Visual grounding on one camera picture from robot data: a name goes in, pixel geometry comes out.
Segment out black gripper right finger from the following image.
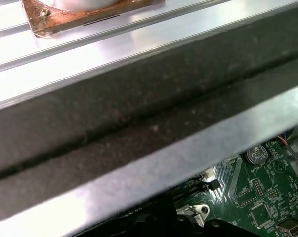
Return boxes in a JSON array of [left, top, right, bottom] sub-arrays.
[[178, 218, 246, 237]]

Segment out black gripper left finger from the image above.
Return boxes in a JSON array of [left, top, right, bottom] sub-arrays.
[[94, 222, 179, 237]]

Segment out black PC case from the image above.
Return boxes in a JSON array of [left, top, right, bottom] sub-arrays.
[[0, 3, 298, 237]]

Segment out internal USB connector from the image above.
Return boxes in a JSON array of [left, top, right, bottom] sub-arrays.
[[278, 219, 298, 237]]

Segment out green motherboard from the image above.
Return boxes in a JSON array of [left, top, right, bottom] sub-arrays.
[[173, 138, 298, 237]]

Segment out CPU socket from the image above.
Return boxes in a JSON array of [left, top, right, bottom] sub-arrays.
[[174, 203, 211, 228]]

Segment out brown square base plate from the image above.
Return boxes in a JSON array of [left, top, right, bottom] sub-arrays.
[[20, 0, 166, 39]]

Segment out silver coin battery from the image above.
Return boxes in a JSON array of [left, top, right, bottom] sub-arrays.
[[245, 144, 270, 165]]

